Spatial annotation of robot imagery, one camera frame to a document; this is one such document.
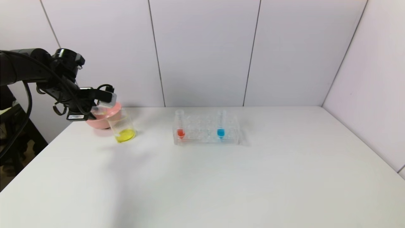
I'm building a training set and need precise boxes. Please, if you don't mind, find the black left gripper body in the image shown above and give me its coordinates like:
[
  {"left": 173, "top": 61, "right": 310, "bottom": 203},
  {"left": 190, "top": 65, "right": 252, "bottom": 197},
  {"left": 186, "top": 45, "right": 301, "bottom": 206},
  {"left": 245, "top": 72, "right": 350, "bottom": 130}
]
[{"left": 66, "top": 106, "right": 90, "bottom": 121}]

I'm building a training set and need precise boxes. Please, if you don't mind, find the test tube with yellow pigment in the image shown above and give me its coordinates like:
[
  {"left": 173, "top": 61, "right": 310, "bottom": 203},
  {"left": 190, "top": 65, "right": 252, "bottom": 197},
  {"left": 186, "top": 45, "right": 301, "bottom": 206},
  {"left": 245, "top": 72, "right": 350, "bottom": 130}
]
[{"left": 91, "top": 106, "right": 110, "bottom": 116}]

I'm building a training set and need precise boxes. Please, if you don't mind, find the clear glass beaker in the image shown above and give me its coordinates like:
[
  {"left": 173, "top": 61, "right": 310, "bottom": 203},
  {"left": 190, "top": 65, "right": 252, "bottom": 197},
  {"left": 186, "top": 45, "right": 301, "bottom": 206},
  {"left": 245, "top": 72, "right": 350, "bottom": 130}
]
[{"left": 106, "top": 109, "right": 137, "bottom": 143}]

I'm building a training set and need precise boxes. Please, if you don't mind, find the test tube with red pigment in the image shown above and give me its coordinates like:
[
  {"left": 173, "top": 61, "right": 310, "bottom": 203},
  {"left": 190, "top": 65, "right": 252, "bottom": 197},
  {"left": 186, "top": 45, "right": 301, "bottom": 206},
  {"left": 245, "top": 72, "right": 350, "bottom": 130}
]
[{"left": 175, "top": 110, "right": 186, "bottom": 139}]

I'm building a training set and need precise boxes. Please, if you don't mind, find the clear plastic test tube rack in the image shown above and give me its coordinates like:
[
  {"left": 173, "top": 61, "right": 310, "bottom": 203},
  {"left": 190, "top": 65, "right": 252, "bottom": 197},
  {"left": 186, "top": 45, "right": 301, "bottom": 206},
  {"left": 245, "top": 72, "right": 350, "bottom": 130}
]
[{"left": 172, "top": 111, "right": 245, "bottom": 146}]

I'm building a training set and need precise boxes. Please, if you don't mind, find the test tube with blue pigment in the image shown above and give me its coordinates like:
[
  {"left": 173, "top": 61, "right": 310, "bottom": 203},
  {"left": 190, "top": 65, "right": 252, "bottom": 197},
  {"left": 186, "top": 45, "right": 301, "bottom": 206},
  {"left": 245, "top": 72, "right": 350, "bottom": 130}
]
[{"left": 216, "top": 110, "right": 227, "bottom": 140}]

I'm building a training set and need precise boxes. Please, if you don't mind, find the pink plastic bowl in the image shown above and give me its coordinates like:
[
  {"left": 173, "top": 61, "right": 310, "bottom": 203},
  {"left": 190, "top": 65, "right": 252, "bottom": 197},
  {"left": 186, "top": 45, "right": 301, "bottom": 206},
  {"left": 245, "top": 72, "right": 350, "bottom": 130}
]
[{"left": 85, "top": 102, "right": 122, "bottom": 130}]

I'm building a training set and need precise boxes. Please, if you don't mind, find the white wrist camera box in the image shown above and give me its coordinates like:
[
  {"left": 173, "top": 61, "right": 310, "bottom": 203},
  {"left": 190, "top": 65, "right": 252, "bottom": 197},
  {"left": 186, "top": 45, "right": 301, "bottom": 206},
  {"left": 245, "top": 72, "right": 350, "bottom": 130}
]
[{"left": 96, "top": 92, "right": 117, "bottom": 106}]

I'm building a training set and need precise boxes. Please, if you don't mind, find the black camera cable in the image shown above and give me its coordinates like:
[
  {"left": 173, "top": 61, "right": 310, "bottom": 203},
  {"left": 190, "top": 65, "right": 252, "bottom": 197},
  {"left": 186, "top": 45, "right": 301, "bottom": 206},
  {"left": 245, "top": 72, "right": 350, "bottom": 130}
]
[{"left": 96, "top": 84, "right": 115, "bottom": 95}]

